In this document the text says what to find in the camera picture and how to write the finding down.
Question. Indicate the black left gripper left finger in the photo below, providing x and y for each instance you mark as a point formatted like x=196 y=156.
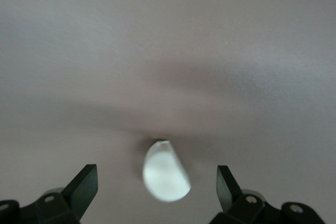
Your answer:
x=81 y=190

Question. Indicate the white steamed bun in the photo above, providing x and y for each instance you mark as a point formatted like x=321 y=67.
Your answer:
x=165 y=174

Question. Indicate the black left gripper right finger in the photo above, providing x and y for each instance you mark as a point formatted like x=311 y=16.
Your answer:
x=227 y=187

